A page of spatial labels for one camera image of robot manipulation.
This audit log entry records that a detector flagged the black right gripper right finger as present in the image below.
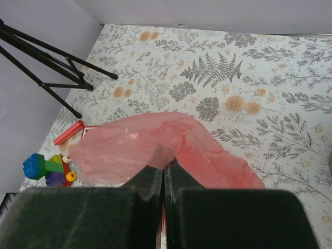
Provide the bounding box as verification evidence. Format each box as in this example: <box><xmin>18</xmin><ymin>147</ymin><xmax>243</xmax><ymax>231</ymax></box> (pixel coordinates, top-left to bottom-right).
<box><xmin>163</xmin><ymin>160</ymin><xmax>319</xmax><ymax>248</ymax></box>

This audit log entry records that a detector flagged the colourful toy figure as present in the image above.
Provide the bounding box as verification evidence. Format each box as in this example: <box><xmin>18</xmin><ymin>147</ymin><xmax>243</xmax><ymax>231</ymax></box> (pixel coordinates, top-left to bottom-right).
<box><xmin>23</xmin><ymin>153</ymin><xmax>77</xmax><ymax>187</ymax></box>

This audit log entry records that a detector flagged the floral patterned table mat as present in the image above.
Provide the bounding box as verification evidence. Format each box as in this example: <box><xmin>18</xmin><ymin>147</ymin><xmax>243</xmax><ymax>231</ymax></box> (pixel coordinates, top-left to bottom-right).
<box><xmin>19</xmin><ymin>23</ymin><xmax>332</xmax><ymax>249</ymax></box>

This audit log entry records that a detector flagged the black music stand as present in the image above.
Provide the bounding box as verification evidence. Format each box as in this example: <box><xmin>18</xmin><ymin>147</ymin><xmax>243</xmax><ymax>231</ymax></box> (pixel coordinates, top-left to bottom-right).
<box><xmin>1</xmin><ymin>21</ymin><xmax>118</xmax><ymax>119</ymax></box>

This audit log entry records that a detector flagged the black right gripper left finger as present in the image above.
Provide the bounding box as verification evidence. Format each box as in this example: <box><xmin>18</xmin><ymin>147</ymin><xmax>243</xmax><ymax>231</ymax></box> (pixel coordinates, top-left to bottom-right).
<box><xmin>1</xmin><ymin>166</ymin><xmax>163</xmax><ymax>248</ymax></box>

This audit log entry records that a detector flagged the red torn trash bag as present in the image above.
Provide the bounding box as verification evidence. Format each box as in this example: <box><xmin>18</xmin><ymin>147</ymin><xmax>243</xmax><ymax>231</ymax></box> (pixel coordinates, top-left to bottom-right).
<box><xmin>69</xmin><ymin>112</ymin><xmax>264</xmax><ymax>189</ymax></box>

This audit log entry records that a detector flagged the red trash bag roll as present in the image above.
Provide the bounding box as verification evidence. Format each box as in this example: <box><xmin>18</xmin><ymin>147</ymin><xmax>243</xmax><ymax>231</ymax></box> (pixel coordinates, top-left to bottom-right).
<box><xmin>54</xmin><ymin>120</ymin><xmax>84</xmax><ymax>145</ymax></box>

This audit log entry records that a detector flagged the red calculator toy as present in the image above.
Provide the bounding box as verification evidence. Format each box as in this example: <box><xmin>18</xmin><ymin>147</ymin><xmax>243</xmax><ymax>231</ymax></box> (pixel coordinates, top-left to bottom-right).
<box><xmin>81</xmin><ymin>126</ymin><xmax>98</xmax><ymax>139</ymax></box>

